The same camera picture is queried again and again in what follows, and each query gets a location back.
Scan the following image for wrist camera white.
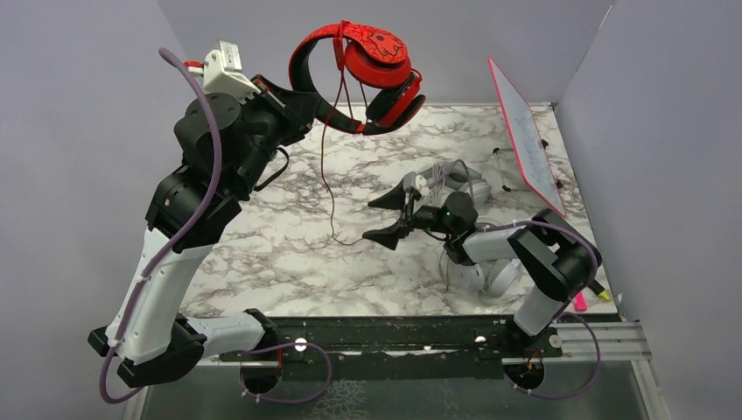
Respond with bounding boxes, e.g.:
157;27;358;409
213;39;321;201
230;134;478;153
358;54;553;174
402;171;430;201
183;39;262;102

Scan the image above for pink-framed whiteboard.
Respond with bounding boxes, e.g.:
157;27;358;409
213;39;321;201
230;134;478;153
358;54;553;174
487;57;567;217

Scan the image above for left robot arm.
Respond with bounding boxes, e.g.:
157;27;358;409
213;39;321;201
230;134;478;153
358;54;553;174
88;76;321;389

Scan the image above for purple cable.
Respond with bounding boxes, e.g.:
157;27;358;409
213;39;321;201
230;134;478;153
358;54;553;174
98;47;334;406
425;159;603;401

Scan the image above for red headphones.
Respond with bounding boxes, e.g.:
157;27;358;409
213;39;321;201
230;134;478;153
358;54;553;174
289;20;426;136

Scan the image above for black yellow marker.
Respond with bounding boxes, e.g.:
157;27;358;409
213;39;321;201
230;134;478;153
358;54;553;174
588;280;611;302

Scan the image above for white gaming headset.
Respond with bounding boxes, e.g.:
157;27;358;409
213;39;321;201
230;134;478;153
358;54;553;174
438;251;521;298

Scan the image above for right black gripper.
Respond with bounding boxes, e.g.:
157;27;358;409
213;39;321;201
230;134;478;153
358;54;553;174
362;178;456;251

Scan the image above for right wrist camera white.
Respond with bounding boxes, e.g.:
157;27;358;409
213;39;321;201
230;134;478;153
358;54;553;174
402;171;430;201

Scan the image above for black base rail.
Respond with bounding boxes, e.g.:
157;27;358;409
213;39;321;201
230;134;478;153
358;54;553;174
218;315;563;382

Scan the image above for pink highlighter marker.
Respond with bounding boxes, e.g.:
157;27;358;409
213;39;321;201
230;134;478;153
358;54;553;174
572;291;588;312

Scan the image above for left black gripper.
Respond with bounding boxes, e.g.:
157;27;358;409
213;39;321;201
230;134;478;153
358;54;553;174
228;73;320;195

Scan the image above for black whiteboard stand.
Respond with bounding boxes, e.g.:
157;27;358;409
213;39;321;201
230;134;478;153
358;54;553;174
493;146;530;192

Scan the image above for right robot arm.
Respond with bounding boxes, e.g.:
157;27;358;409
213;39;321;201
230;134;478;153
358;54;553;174
362;181;602;356

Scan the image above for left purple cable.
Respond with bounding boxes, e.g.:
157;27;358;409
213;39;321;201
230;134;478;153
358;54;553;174
98;47;334;406

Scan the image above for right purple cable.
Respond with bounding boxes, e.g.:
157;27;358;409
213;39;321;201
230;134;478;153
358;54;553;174
425;159;603;401

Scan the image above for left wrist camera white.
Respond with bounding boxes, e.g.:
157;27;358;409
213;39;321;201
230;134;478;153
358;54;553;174
183;39;262;102

